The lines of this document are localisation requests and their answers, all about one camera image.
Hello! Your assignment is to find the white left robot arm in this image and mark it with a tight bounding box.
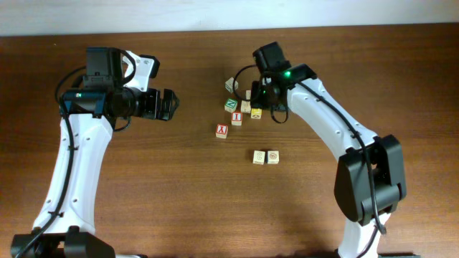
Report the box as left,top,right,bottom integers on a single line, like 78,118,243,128
11,47,179,258

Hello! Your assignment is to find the plain J wooden block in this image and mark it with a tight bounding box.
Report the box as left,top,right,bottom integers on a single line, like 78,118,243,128
240,100,252,114

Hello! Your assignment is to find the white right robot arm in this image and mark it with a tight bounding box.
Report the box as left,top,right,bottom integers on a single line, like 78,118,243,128
251,42,407,257

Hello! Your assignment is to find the yellow top wooden block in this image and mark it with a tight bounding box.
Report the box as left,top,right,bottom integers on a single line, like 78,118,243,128
250,108,262,119

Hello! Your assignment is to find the red I wooden block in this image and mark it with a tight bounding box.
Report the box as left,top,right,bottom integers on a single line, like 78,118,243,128
231,112,242,126

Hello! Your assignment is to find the red Y wooden block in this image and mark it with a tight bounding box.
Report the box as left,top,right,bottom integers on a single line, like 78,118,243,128
215,124,229,138

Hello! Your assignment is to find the red 9 wooden block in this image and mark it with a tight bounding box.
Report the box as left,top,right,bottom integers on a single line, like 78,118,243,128
245,90,251,100

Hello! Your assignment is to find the green N wooden block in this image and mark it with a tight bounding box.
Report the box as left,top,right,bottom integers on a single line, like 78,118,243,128
224,98,238,113

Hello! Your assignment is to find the blue L wooden block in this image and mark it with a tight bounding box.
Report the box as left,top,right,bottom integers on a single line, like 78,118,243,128
252,150,266,165

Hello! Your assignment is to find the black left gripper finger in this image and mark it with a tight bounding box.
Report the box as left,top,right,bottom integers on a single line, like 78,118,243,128
169,103,179,120
164,89,179,105

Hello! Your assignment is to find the red C wooden block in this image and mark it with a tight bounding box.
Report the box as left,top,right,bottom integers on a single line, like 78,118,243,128
267,150,280,164

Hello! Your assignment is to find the plain 6 wooden block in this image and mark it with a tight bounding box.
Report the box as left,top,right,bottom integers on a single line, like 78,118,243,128
224,77,238,93

